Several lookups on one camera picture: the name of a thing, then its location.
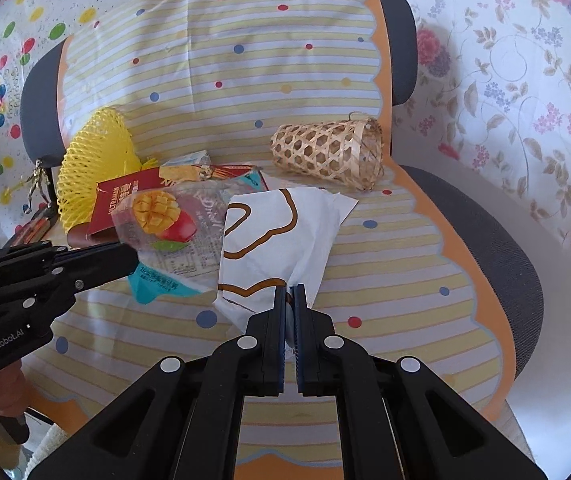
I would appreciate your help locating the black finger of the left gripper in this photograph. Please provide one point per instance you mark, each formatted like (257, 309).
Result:
(94, 266)

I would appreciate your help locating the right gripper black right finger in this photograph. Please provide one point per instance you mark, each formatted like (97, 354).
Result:
(397, 419)

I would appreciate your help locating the white paper bag brown lines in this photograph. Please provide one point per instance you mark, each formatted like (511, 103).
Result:
(276, 238)

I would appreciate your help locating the woven bamboo basket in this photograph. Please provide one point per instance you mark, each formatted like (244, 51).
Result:
(349, 152)

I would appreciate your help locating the person's left hand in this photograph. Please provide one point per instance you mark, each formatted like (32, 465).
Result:
(13, 391)

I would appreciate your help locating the mango snack plastic wrapper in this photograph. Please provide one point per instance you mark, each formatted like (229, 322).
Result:
(177, 233)

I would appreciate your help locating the yellow foam fruit net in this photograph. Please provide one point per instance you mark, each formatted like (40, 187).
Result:
(101, 150)

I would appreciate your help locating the keychain with orange tag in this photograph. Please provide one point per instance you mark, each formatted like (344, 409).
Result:
(40, 207)

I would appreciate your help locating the dark grey office chair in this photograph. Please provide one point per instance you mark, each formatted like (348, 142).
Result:
(505, 265)

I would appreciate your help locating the floral pattern wall cloth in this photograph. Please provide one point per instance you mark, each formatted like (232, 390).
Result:
(494, 93)

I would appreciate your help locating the red paper card packet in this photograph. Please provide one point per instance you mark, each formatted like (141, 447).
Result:
(106, 196)

